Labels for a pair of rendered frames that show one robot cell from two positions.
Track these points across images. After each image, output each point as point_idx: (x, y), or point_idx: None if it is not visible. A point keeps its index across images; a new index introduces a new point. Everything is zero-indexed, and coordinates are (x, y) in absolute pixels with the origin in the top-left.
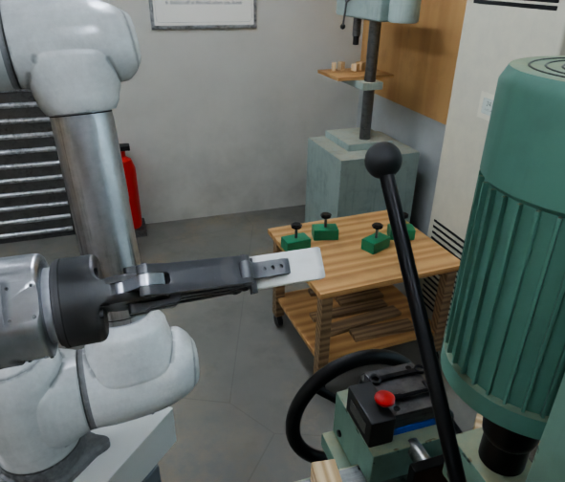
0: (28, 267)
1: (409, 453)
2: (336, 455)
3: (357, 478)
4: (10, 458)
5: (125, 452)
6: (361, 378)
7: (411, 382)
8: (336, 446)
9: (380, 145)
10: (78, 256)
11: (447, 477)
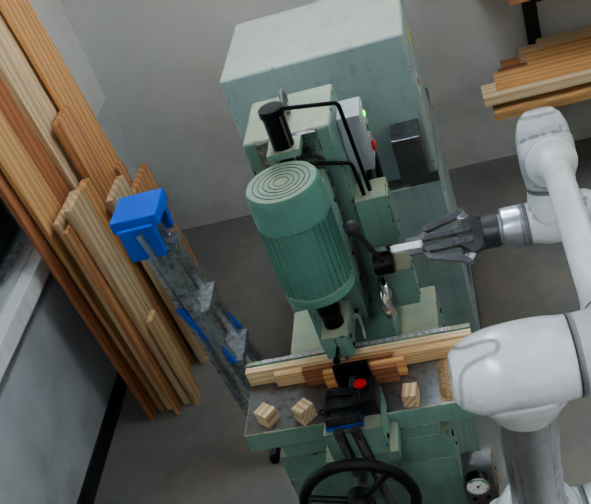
0: (501, 209)
1: None
2: (395, 434)
3: (391, 405)
4: None
5: None
6: (359, 428)
7: (333, 405)
8: (392, 441)
9: (353, 220)
10: (486, 221)
11: (354, 349)
